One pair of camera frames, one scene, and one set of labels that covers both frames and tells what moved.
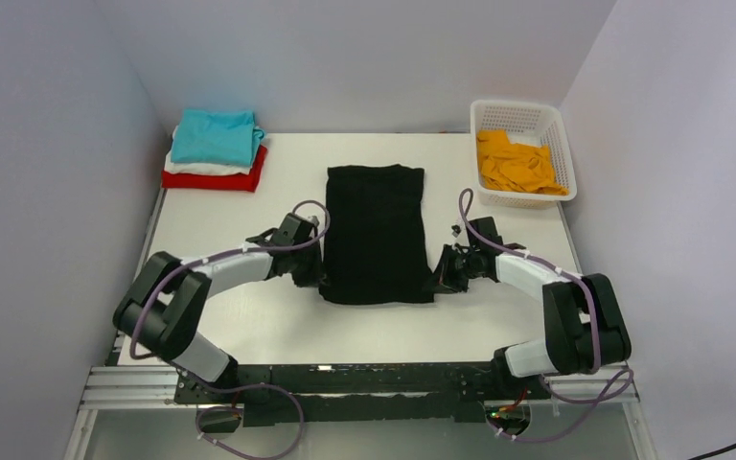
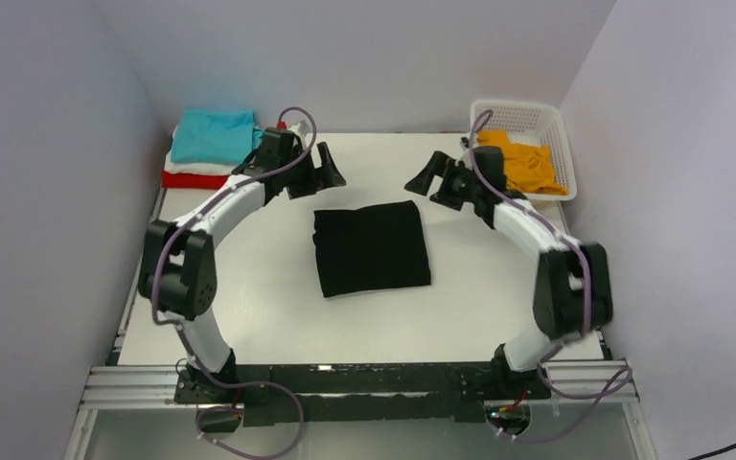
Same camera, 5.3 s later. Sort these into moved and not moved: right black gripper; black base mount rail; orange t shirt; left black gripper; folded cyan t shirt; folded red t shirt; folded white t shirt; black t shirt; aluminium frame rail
Moved: left black gripper; black t shirt; right black gripper
Not moved: aluminium frame rail; black base mount rail; folded cyan t shirt; orange t shirt; folded white t shirt; folded red t shirt
